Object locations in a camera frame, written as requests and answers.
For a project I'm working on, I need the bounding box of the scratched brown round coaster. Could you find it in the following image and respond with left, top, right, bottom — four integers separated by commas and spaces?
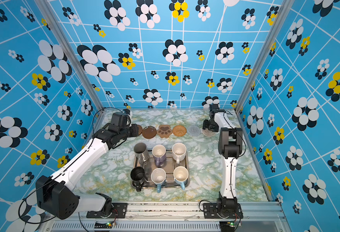
142, 126, 157, 139

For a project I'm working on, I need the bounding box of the grey woven round coaster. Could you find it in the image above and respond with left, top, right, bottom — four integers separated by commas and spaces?
187, 125, 201, 137

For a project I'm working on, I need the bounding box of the stainless steel cup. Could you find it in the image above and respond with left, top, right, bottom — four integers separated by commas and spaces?
133, 143, 150, 164

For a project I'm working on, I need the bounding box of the paw print cork coaster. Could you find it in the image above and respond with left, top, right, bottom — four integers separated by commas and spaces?
157, 125, 172, 138

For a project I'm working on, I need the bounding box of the rattan wicker round coaster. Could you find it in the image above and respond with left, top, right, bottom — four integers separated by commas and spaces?
172, 125, 187, 137

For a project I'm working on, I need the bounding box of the white ceramic mug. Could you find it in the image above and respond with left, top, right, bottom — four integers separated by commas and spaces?
172, 143, 187, 164

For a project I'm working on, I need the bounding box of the black mug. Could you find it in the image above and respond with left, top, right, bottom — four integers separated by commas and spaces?
130, 167, 146, 192

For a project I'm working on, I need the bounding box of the blue handled cream mug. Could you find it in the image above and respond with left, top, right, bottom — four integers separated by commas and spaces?
173, 166, 189, 190

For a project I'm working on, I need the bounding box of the plain brown round coaster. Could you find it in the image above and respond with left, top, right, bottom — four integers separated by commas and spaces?
137, 125, 142, 135

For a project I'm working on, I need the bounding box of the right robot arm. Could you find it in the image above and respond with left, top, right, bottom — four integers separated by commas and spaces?
203, 103, 244, 218

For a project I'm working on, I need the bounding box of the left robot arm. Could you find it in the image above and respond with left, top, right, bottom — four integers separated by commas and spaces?
35, 109, 139, 219

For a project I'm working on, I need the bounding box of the purple ceramic mug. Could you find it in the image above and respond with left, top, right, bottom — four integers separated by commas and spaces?
152, 145, 167, 167

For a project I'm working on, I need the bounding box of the metal serving tray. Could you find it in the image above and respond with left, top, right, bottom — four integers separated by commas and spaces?
131, 149, 190, 192

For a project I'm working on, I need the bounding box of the light blue mug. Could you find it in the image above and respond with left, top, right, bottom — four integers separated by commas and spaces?
151, 168, 167, 193

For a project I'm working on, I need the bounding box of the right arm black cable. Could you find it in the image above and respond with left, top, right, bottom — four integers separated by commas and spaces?
198, 109, 247, 232

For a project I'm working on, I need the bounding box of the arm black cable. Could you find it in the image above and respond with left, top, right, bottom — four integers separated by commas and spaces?
198, 109, 247, 232
17, 107, 127, 232

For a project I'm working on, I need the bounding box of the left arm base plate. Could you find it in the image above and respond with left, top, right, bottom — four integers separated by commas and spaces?
86, 203, 128, 219

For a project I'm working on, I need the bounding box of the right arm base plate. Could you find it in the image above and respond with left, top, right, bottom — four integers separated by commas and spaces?
201, 203, 244, 220

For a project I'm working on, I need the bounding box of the aluminium front rail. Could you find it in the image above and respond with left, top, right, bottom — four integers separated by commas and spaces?
39, 202, 292, 232

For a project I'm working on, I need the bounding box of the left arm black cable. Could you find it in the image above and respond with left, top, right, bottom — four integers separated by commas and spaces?
17, 107, 127, 232

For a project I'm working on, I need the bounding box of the aluminium corner post right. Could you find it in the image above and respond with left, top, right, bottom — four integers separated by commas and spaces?
235, 0, 294, 113

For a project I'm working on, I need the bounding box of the aluminium corner post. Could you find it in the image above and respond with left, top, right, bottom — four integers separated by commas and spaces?
235, 0, 294, 113
35, 1, 103, 110

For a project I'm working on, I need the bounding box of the aluminium corner post left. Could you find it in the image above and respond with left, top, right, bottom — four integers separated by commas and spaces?
35, 1, 103, 110

